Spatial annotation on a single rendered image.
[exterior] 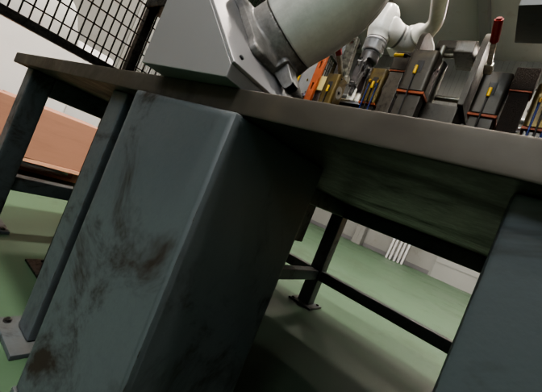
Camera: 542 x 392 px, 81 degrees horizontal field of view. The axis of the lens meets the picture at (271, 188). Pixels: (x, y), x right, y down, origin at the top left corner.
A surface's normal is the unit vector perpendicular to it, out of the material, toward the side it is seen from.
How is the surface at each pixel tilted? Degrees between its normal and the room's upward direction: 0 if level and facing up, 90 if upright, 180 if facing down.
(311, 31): 131
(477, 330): 90
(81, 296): 90
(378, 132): 90
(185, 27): 90
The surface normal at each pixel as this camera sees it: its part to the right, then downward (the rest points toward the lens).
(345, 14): 0.14, 0.73
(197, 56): -0.51, -0.21
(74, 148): 0.72, 0.29
